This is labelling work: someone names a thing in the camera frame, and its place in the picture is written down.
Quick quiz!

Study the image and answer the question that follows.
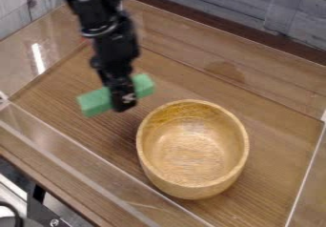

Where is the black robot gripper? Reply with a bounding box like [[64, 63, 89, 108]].
[[89, 14, 140, 113]]

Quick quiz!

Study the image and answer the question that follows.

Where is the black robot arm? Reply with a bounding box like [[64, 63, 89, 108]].
[[65, 0, 138, 116]]

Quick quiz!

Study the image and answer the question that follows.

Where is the light wooden bowl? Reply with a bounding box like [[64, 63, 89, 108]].
[[136, 99, 249, 200]]

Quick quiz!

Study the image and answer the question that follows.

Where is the black table leg bracket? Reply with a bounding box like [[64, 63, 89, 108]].
[[26, 184, 70, 227]]

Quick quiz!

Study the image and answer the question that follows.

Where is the green rectangular block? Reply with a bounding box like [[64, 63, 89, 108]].
[[76, 73, 154, 117]]

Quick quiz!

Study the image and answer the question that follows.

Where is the black cable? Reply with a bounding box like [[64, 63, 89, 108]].
[[0, 201, 25, 227]]

